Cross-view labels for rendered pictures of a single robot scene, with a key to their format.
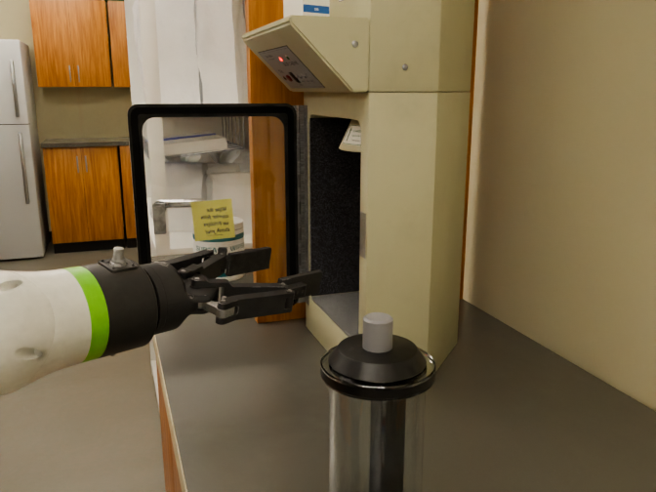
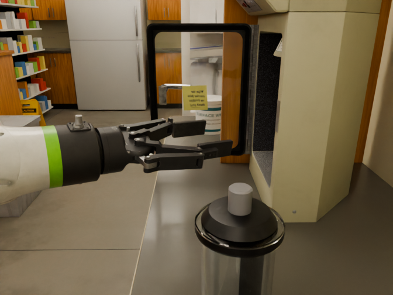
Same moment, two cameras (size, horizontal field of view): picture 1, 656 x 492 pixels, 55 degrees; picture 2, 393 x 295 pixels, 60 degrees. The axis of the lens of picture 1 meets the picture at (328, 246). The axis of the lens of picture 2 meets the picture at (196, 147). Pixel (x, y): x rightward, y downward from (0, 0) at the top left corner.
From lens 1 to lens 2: 0.22 m
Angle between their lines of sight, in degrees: 18
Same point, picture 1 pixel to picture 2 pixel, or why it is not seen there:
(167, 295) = (110, 149)
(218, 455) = (164, 247)
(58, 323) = (23, 164)
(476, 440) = (340, 272)
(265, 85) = (234, 11)
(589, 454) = not seen: outside the picture
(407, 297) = (307, 161)
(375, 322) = (235, 192)
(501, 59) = not seen: outside the picture
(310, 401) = not seen: hidden behind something
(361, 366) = (218, 225)
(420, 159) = (326, 64)
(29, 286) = (7, 137)
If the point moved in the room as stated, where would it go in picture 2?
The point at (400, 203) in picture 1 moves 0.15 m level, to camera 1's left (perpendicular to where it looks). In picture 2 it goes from (307, 95) to (236, 91)
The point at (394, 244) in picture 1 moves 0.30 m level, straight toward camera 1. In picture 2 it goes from (300, 124) to (267, 179)
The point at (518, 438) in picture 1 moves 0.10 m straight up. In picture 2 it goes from (374, 277) to (385, 232)
